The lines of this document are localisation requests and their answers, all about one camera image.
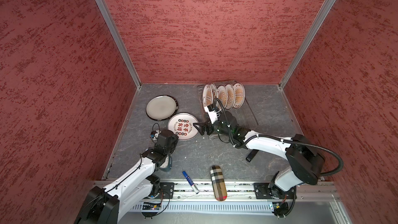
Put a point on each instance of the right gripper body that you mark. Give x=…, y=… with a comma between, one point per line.
x=217, y=127

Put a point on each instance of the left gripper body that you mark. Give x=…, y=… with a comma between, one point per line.
x=174, y=141

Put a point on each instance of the white plate red characters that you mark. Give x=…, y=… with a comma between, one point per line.
x=182, y=125

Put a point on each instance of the orange sunburst plate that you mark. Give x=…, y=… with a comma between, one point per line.
x=239, y=95
x=230, y=96
x=207, y=96
x=222, y=95

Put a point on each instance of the dark rimmed cream plate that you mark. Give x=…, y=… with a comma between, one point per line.
x=174, y=102

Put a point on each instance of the white grey line plate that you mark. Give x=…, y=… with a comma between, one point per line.
x=161, y=108

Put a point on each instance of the orange sunburst plate front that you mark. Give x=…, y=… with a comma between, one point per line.
x=207, y=96

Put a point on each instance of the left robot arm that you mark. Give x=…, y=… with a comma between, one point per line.
x=109, y=204

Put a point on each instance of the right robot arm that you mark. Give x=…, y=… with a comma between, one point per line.
x=305, y=160

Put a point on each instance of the teal alarm clock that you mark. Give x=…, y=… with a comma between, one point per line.
x=167, y=165

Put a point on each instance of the black usb stick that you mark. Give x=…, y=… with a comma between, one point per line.
x=251, y=155

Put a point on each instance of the blue marker pen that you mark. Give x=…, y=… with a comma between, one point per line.
x=191, y=183

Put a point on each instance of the plaid glasses case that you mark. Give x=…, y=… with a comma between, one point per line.
x=218, y=183

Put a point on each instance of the left corner aluminium profile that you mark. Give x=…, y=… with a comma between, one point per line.
x=104, y=10

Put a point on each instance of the corner aluminium profile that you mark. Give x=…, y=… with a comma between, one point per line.
x=104, y=10
x=315, y=26

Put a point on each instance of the right corner aluminium profile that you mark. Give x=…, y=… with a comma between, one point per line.
x=315, y=26

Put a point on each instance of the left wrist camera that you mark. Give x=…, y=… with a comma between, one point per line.
x=154, y=136

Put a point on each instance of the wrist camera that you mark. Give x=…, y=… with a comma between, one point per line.
x=212, y=112
x=154, y=136

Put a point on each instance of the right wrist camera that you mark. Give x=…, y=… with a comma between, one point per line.
x=212, y=112

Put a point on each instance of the metal wire dish rack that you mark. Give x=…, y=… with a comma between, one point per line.
x=244, y=115

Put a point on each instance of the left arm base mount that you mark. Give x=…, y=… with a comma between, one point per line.
x=162, y=190

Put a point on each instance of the white perforated cable duct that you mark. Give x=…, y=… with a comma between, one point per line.
x=256, y=208

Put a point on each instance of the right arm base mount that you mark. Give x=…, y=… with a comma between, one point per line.
x=264, y=192

